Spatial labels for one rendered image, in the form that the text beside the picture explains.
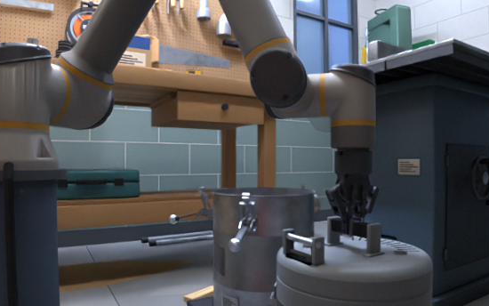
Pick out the grey metal pipe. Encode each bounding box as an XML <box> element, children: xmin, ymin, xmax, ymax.
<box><xmin>140</xmin><ymin>229</ymin><xmax>214</xmax><ymax>244</ymax></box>
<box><xmin>148</xmin><ymin>234</ymin><xmax>214</xmax><ymax>247</ymax></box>

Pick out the orange circular saw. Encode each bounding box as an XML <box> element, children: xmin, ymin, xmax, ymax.
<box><xmin>64</xmin><ymin>1</ymin><xmax>100</xmax><ymax>46</ymax></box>

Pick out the black handwheel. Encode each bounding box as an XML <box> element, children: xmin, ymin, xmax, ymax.
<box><xmin>471</xmin><ymin>156</ymin><xmax>489</xmax><ymax>201</ymax></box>

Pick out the green tool case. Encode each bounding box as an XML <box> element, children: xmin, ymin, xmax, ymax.
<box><xmin>56</xmin><ymin>168</ymin><xmax>141</xmax><ymax>200</ymax></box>

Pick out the steel drum buckle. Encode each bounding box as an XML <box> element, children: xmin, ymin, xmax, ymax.
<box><xmin>228</xmin><ymin>191</ymin><xmax>259</xmax><ymax>254</ymax></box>

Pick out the blue table saw cabinet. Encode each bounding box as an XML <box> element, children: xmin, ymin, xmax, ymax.
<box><xmin>364</xmin><ymin>38</ymin><xmax>489</xmax><ymax>306</ymax></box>

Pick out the grey hand saw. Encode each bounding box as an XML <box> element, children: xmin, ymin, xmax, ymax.
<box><xmin>157</xmin><ymin>44</ymin><xmax>232</xmax><ymax>70</ymax></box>

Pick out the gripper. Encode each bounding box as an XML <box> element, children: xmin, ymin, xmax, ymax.
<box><xmin>325</xmin><ymin>147</ymin><xmax>380</xmax><ymax>238</ymax></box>

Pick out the wooden workbench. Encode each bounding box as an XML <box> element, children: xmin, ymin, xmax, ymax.
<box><xmin>0</xmin><ymin>48</ymin><xmax>278</xmax><ymax>248</ymax></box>

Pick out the green flat block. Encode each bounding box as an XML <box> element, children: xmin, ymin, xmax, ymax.
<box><xmin>411</xmin><ymin>38</ymin><xmax>436</xmax><ymax>50</ymax></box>

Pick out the grey wall shelf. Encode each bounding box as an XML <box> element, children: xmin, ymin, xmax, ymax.
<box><xmin>0</xmin><ymin>0</ymin><xmax>55</xmax><ymax>13</ymax></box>

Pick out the beige label plate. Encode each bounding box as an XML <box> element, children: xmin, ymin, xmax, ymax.
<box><xmin>397</xmin><ymin>157</ymin><xmax>421</xmax><ymax>176</ymax></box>

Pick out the blue framed window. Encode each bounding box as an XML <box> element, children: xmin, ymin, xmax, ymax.
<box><xmin>293</xmin><ymin>0</ymin><xmax>359</xmax><ymax>75</ymax></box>

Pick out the grey metal box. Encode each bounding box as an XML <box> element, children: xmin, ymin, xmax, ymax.
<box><xmin>366</xmin><ymin>39</ymin><xmax>406</xmax><ymax>62</ymax></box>

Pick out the black cable coil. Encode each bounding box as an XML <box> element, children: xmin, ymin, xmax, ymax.
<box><xmin>54</xmin><ymin>39</ymin><xmax>74</xmax><ymax>59</ymax></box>

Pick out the steel vacuum drum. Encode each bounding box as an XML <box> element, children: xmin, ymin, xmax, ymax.
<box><xmin>212</xmin><ymin>187</ymin><xmax>318</xmax><ymax>306</ymax></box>

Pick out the steel ball-end lever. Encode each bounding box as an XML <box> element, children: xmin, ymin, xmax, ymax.
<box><xmin>168</xmin><ymin>186</ymin><xmax>214</xmax><ymax>226</ymax></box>

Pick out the wooden workbench drawer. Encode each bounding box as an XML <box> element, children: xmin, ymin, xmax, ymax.
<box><xmin>150</xmin><ymin>90</ymin><xmax>267</xmax><ymax>131</ymax></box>

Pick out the green carry case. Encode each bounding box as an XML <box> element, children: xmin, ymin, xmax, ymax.
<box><xmin>366</xmin><ymin>4</ymin><xmax>413</xmax><ymax>51</ymax></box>

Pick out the grey powerhead handle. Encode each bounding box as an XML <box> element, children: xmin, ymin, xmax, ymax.
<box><xmin>325</xmin><ymin>215</ymin><xmax>384</xmax><ymax>258</ymax></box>

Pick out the grey vacuum powerhead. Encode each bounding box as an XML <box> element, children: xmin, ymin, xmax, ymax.
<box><xmin>274</xmin><ymin>220</ymin><xmax>434</xmax><ymax>306</ymax></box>

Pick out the grey powerhead buckle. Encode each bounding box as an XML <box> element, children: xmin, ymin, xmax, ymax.
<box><xmin>282</xmin><ymin>228</ymin><xmax>326</xmax><ymax>267</ymax></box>

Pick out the wooden plank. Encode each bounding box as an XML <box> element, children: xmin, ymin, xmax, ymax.
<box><xmin>182</xmin><ymin>284</ymin><xmax>215</xmax><ymax>303</ymax></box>

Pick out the tan pegboard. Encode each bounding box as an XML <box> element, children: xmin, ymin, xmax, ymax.
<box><xmin>0</xmin><ymin>0</ymin><xmax>253</xmax><ymax>83</ymax></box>

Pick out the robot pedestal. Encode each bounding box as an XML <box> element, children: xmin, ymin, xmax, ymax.
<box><xmin>0</xmin><ymin>168</ymin><xmax>68</xmax><ymax>306</ymax></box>

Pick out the cardboard box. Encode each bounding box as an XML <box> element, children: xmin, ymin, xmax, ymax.
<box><xmin>118</xmin><ymin>34</ymin><xmax>161</xmax><ymax>68</ymax></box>

